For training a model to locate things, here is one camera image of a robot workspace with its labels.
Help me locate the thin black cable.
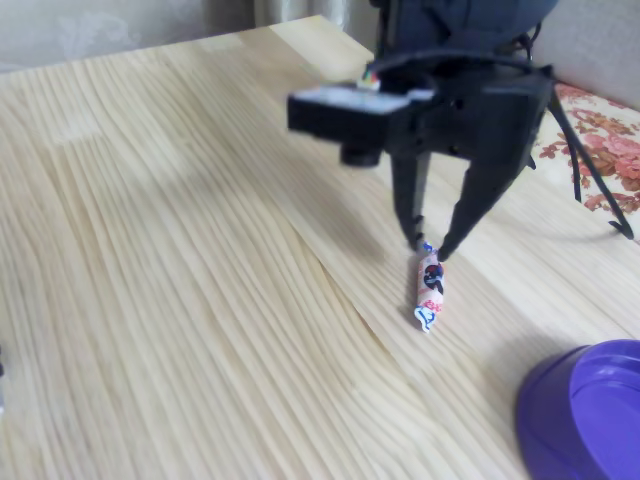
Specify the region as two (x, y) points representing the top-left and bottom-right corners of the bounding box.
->
(569, 135), (584, 204)

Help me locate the purple plastic bowl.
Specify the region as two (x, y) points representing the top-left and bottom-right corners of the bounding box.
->
(517, 338), (640, 480)

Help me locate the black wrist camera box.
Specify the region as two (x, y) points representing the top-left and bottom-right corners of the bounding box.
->
(287, 84), (436, 167)

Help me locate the floral patterned cloth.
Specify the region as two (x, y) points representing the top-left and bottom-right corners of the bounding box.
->
(532, 82), (640, 219)

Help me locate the white candy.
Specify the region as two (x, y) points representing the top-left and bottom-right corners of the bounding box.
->
(413, 240), (447, 334)

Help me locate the long black camera cable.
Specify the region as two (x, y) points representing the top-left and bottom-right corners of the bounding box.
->
(357, 49), (635, 241)

